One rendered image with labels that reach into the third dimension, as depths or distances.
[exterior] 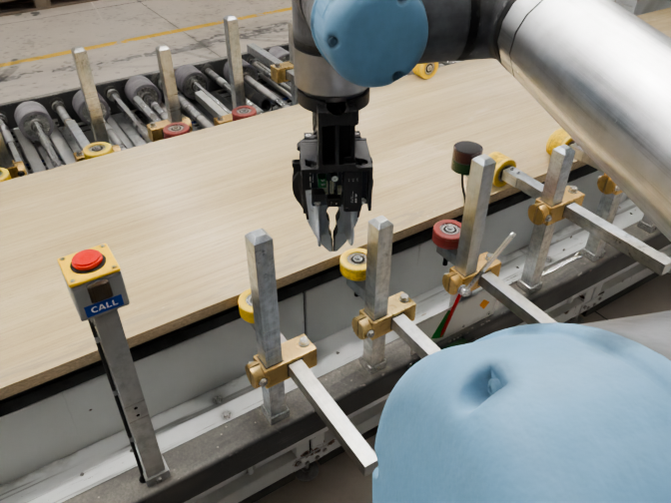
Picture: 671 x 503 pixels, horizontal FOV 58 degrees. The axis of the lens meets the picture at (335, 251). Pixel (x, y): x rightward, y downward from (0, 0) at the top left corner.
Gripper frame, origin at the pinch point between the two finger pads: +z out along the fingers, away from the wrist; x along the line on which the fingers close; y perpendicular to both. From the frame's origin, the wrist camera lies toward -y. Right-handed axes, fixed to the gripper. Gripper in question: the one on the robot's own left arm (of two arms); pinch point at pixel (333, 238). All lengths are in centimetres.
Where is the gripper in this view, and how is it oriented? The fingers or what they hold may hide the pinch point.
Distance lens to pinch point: 73.4
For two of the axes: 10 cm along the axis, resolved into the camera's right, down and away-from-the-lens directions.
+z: 0.0, 7.9, 6.2
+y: 0.8, 6.1, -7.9
